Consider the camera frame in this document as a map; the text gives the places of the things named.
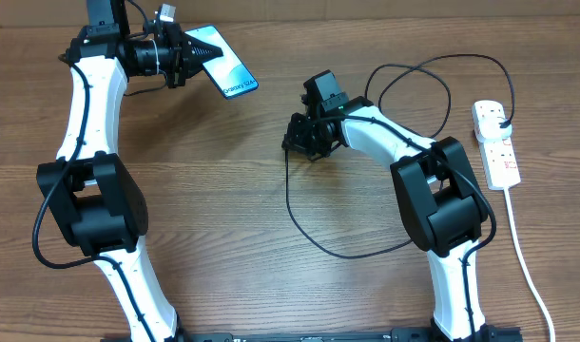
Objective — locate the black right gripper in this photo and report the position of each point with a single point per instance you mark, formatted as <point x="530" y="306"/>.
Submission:
<point x="297" y="141"/>

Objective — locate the white charger plug adapter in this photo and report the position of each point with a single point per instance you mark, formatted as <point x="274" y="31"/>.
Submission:
<point x="491" y="129"/>

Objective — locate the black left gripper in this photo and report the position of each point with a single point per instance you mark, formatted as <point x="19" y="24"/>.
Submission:
<point x="187" y="60"/>

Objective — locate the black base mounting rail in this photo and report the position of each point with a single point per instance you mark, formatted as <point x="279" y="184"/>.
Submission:
<point x="486" y="333"/>

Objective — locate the blue Galaxy S24+ smartphone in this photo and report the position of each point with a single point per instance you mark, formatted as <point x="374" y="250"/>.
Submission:
<point x="229" y="74"/>

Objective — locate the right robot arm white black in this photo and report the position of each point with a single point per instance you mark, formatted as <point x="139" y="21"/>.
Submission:
<point x="440" y="203"/>

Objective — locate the brown cardboard panel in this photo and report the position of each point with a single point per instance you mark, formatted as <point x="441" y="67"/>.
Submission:
<point x="68" y="13"/>

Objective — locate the white power strip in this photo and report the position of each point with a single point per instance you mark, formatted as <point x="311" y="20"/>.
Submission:
<point x="499" y="161"/>

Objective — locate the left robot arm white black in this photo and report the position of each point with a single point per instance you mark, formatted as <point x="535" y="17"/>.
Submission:
<point x="93" y="211"/>

